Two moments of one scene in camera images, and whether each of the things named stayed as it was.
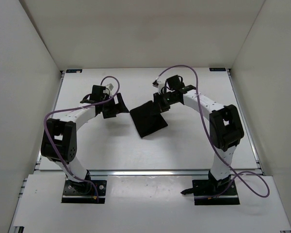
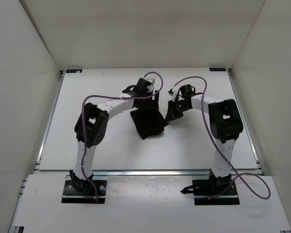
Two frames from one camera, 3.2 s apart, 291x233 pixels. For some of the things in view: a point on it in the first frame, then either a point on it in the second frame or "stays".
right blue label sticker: [217, 69] stays
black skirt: [148, 118] stays
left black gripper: [121, 106] → [149, 105]
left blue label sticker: [73, 70] stays
